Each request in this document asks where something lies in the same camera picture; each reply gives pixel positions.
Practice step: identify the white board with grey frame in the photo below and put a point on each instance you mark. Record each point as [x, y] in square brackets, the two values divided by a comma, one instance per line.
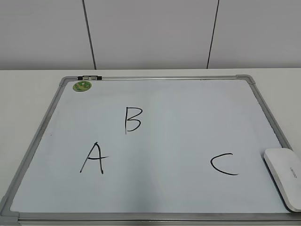
[151, 150]

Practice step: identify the round green magnet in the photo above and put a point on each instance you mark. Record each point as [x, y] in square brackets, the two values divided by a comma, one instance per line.
[82, 86]

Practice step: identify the white board eraser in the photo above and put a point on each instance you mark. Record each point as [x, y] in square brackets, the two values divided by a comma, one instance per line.
[285, 167]

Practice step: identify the black and silver frame clip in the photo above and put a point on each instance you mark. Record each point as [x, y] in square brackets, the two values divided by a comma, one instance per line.
[89, 78]

